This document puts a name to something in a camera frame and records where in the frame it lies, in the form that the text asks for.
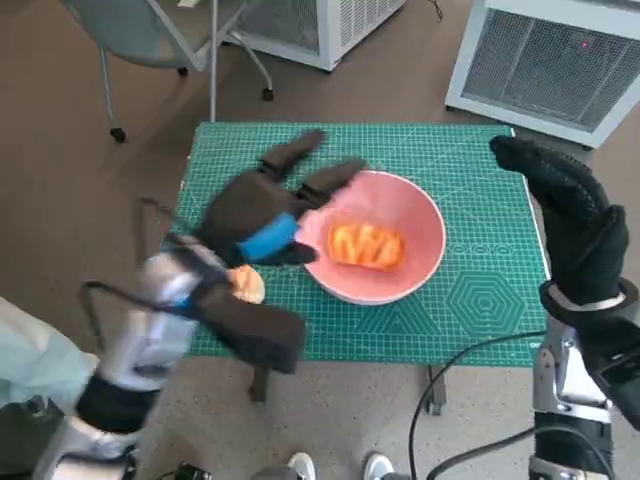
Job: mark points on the large white vented cabinet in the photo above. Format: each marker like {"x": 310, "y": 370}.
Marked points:
{"x": 540, "y": 65}

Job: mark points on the thin grey metal pole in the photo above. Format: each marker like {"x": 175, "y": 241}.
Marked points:
{"x": 213, "y": 60}

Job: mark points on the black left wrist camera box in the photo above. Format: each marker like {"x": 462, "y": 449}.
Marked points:
{"x": 260, "y": 330}

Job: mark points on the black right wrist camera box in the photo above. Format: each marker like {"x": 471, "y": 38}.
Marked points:
{"x": 625, "y": 385}

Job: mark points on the grey office chair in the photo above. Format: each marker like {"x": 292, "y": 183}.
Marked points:
{"x": 140, "y": 35}

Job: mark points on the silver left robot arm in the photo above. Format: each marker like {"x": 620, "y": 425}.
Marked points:
{"x": 145, "y": 330}

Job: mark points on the dark metal table leg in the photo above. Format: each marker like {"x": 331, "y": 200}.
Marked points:
{"x": 260, "y": 387}
{"x": 436, "y": 395}

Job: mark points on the pink bowl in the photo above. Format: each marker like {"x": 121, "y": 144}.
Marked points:
{"x": 420, "y": 220}

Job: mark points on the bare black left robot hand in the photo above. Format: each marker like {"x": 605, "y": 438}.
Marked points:
{"x": 250, "y": 210}

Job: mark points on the green cutting mat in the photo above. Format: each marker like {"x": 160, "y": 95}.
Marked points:
{"x": 380, "y": 145}

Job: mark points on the white shoe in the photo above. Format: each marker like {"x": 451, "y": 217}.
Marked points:
{"x": 301, "y": 467}
{"x": 377, "y": 467}

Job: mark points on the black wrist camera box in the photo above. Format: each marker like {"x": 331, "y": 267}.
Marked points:
{"x": 260, "y": 330}
{"x": 625, "y": 385}

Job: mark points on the person's leg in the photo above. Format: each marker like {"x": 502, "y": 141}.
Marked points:
{"x": 35, "y": 360}

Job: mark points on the rectangular toy bread loaf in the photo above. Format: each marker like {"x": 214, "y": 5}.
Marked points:
{"x": 367, "y": 246}

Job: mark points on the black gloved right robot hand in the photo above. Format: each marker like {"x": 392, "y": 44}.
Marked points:
{"x": 580, "y": 225}

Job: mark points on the small black device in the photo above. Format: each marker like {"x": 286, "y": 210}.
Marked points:
{"x": 192, "y": 472}

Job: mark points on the round toy bread bun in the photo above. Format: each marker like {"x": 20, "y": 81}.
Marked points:
{"x": 248, "y": 286}

